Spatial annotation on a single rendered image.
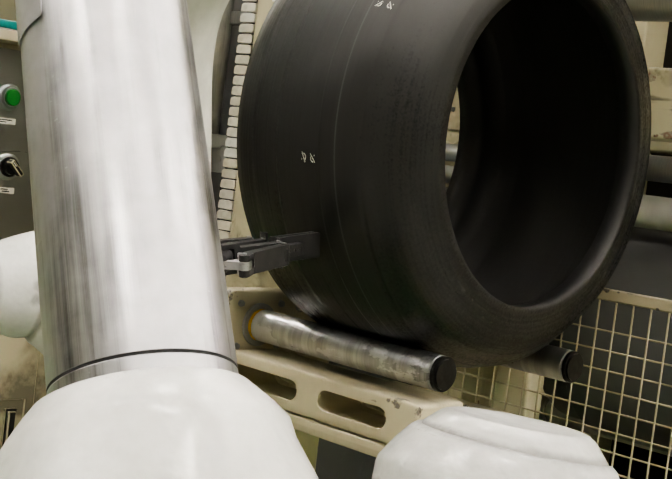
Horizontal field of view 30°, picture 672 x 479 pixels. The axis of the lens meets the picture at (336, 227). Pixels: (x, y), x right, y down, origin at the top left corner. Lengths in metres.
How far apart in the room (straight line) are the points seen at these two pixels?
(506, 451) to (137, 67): 0.28
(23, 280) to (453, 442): 0.64
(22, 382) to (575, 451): 1.31
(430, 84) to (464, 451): 0.84
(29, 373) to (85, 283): 1.26
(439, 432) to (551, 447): 0.06
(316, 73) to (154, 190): 0.85
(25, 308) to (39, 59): 0.53
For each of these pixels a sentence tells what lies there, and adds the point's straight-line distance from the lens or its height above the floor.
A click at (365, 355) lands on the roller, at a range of 1.60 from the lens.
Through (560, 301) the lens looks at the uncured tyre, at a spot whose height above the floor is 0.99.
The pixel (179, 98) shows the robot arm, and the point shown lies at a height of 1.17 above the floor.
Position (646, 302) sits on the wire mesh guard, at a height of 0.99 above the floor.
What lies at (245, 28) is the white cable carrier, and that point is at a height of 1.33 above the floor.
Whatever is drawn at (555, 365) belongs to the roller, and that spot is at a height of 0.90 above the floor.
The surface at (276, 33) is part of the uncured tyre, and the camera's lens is 1.58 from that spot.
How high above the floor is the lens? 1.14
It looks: 3 degrees down
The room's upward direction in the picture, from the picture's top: 7 degrees clockwise
